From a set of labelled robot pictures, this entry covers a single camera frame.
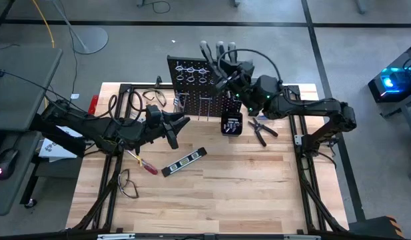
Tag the small white tag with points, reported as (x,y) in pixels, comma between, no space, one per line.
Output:
(75,96)

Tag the silver double prong peg hook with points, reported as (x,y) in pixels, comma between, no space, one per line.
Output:
(186,100)
(209,111)

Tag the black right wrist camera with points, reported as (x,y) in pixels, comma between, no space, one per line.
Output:
(246,70)

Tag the black torpedo level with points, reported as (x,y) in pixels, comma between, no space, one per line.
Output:
(183,162)

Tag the black metal pegboard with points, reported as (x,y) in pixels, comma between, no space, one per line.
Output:
(192,100)

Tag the computer case with coloured lights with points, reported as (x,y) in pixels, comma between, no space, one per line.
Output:
(391,86)

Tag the black computer mouse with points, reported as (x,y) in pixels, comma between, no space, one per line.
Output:
(5,163)

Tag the yellow-black striped box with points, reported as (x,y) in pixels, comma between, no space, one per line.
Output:
(375,228)

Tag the black aluminium table frame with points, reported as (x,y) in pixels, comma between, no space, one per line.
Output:
(148,87)

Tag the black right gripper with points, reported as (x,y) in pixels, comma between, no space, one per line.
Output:
(238,88)

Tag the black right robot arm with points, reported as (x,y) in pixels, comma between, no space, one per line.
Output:
(308,106)

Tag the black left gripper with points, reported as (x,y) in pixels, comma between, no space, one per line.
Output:
(155,131)

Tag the grey desk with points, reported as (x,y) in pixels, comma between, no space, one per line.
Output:
(18,100)

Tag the white printed paper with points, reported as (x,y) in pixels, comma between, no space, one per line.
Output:
(55,151)

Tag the clear safety glasses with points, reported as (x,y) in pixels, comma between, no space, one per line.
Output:
(160,96)
(125,183)

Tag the small silver socket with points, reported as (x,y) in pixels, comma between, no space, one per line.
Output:
(238,124)
(232,125)
(227,126)

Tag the black plastic bin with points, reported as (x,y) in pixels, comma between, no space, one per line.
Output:
(232,133)

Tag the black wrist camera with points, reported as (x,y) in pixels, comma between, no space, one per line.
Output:
(154,115)
(246,70)

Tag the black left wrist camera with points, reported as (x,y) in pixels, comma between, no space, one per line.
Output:
(154,115)

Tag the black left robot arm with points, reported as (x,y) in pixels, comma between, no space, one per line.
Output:
(92,130)

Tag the red box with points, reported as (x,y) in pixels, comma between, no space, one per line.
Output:
(93,105)

